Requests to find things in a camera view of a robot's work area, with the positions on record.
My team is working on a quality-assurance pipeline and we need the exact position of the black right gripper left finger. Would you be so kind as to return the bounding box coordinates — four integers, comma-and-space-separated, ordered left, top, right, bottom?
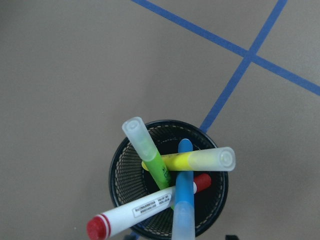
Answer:
124, 232, 139, 240

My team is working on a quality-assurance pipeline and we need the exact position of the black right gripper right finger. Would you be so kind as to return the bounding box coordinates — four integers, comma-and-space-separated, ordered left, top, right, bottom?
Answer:
225, 235, 238, 240

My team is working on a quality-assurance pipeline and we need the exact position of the red white marker pen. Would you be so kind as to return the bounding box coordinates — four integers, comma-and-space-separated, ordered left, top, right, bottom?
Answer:
86, 173, 212, 240

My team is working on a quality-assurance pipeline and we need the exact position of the blue highlighter pen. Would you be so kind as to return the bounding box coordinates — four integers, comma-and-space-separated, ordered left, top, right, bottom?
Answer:
171, 138, 196, 240

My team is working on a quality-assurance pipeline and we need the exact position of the green highlighter pen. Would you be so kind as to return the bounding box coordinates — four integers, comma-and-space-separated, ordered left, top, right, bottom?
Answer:
122, 116, 171, 190

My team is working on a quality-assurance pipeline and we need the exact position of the black mesh pen cup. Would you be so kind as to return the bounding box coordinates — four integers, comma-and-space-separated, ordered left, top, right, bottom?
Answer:
109, 120, 229, 240

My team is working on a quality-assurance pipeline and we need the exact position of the yellow highlighter pen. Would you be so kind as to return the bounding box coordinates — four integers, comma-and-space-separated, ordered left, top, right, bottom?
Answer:
141, 146, 237, 172

